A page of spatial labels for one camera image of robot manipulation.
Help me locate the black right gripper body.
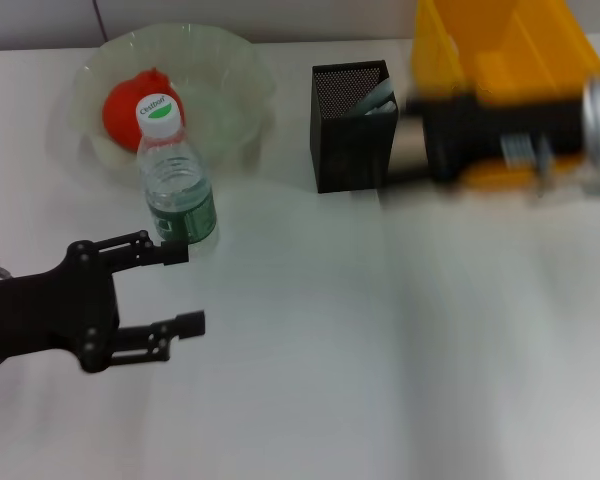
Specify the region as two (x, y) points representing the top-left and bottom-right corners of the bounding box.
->
(404, 93), (586, 184)

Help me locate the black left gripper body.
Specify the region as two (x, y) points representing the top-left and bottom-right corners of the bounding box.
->
(0, 239), (122, 376)

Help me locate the clear green-label water bottle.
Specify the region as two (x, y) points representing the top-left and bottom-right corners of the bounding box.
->
(136, 92), (219, 247)

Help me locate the green utility knife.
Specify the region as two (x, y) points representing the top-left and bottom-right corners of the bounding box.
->
(364, 100), (398, 117)

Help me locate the grey pen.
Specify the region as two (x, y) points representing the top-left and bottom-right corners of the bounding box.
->
(347, 77), (394, 116)

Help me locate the black mesh pen holder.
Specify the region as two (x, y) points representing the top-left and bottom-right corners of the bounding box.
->
(310, 60), (399, 195)

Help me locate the yellow plastic bin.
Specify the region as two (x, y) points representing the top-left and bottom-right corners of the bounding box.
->
(410, 0), (600, 192)

